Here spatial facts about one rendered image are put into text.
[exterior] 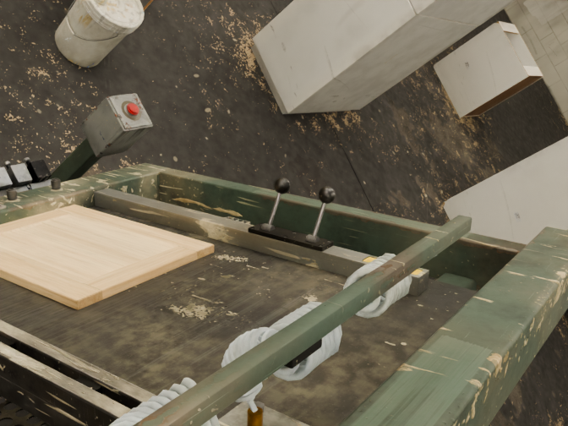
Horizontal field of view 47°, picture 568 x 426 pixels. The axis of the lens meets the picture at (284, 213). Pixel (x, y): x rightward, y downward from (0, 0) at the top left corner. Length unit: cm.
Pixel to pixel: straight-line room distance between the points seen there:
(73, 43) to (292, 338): 284
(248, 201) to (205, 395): 131
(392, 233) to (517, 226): 358
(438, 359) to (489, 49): 559
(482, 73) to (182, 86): 341
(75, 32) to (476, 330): 263
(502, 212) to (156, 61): 279
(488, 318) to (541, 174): 402
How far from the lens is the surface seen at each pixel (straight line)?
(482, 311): 103
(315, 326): 59
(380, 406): 78
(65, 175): 229
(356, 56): 387
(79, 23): 324
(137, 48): 370
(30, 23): 342
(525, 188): 505
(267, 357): 54
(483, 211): 518
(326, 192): 141
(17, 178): 193
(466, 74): 644
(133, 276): 131
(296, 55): 412
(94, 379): 89
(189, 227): 160
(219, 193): 184
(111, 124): 201
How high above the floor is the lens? 231
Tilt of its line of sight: 38 degrees down
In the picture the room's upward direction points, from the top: 58 degrees clockwise
